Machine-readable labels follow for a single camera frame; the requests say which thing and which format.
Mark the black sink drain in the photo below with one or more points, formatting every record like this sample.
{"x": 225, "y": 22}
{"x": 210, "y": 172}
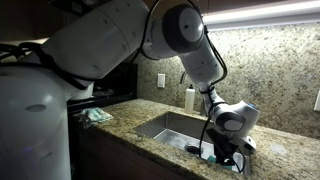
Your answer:
{"x": 193, "y": 149}

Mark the blue white cloth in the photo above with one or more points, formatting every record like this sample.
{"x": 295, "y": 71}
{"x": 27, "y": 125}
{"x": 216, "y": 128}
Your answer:
{"x": 96, "y": 116}

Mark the under-cabinet light strip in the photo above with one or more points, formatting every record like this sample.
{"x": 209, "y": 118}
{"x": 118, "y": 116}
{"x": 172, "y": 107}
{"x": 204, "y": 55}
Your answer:
{"x": 266, "y": 15}

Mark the clear tape patch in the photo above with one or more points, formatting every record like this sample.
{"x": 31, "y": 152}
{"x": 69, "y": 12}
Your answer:
{"x": 278, "y": 148}

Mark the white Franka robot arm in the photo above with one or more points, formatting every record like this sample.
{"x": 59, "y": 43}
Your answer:
{"x": 100, "y": 43}

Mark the white wall power outlet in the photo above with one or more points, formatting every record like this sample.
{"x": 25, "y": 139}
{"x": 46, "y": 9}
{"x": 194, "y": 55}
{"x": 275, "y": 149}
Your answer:
{"x": 317, "y": 101}

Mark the black cooktop stove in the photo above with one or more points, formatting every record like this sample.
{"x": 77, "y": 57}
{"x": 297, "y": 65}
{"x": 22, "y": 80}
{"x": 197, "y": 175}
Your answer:
{"x": 116, "y": 86}

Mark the teal sponge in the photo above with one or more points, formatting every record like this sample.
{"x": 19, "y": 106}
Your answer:
{"x": 212, "y": 159}

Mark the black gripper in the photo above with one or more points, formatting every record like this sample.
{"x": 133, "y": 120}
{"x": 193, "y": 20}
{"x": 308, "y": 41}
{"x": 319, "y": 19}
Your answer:
{"x": 221, "y": 141}

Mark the dark wooden base cabinet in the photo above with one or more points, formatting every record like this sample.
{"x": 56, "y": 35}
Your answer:
{"x": 116, "y": 156}

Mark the stainless steel sink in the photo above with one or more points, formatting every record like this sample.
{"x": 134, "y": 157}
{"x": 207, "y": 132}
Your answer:
{"x": 166, "y": 128}

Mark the white soap dispenser bottle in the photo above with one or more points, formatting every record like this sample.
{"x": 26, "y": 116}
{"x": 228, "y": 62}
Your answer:
{"x": 189, "y": 99}

